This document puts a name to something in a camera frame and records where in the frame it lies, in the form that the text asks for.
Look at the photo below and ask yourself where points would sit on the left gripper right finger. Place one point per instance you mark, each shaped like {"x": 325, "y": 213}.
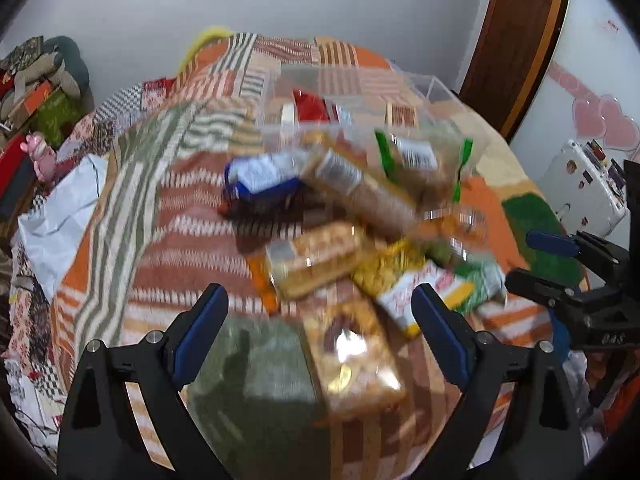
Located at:
{"x": 540, "y": 437}

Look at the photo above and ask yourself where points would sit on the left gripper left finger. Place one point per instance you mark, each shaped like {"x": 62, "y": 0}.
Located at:
{"x": 99, "y": 436}

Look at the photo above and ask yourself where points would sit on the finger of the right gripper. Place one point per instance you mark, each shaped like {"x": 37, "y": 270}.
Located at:
{"x": 549, "y": 294}
{"x": 565, "y": 244}

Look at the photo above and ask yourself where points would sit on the yellow white snack bag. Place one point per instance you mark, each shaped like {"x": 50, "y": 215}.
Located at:
{"x": 417, "y": 290}

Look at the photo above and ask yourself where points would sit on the green-edged clear cookie bag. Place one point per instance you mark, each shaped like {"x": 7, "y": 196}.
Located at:
{"x": 429, "y": 168}

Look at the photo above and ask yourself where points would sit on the clear bag orange crackers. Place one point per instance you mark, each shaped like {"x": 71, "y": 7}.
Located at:
{"x": 355, "y": 370}

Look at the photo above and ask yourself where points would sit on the biscuit roll pack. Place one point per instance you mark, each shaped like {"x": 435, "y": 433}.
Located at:
{"x": 316, "y": 258}

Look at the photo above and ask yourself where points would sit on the cake loaf brown print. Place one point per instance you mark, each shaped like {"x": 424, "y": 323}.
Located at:
{"x": 397, "y": 115}

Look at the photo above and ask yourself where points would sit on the clear plastic storage bin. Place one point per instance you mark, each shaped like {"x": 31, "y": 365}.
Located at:
{"x": 357, "y": 96}

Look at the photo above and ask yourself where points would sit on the green white snack packet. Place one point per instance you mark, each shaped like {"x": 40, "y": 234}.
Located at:
{"x": 488, "y": 280}

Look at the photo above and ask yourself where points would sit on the white door pink hearts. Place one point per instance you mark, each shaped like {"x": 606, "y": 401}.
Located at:
{"x": 590, "y": 90}

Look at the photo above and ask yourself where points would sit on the yellow corn snack bag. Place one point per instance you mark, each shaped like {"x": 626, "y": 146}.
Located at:
{"x": 380, "y": 272}

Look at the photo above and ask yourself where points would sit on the patchwork blanket bed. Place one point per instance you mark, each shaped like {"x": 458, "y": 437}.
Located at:
{"x": 158, "y": 236}

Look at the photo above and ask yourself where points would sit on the white crumpled plastic bag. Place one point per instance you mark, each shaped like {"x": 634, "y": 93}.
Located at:
{"x": 52, "y": 233}

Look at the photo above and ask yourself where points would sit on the gold silver cracker pack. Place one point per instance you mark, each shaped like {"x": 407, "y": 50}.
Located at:
{"x": 362, "y": 193}

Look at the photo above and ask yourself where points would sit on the red and black box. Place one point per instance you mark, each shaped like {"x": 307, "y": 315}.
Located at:
{"x": 17, "y": 175}

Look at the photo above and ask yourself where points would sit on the blue white snack packet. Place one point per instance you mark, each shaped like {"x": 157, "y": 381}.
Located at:
{"x": 260, "y": 183}

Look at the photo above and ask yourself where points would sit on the pink plush toy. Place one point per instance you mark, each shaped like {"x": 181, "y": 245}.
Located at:
{"x": 42, "y": 156}

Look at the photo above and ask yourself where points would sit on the red snack packet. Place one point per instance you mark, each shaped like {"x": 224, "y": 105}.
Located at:
{"x": 309, "y": 107}

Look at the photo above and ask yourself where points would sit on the pile of clothes and boxes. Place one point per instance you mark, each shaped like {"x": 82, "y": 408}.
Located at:
{"x": 44, "y": 87}

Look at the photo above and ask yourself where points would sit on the brown wooden door frame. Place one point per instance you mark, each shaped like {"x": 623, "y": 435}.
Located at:
{"x": 512, "y": 55}

